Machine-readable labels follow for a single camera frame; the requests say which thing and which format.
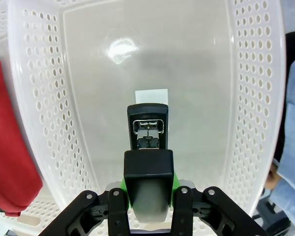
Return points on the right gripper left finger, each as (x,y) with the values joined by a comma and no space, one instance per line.
(98,214)

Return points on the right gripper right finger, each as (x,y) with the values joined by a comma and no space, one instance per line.
(206,214)

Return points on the black stapler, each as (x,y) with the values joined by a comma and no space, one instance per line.
(147,162)

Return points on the red and black tool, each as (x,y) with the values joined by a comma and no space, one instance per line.
(9,135)

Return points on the person left forearm blue sleeve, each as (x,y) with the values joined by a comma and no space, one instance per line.
(292,191)

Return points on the person left hand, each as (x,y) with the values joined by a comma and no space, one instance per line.
(273,179)

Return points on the white rectangular label sticker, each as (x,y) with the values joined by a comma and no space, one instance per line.
(151,96)

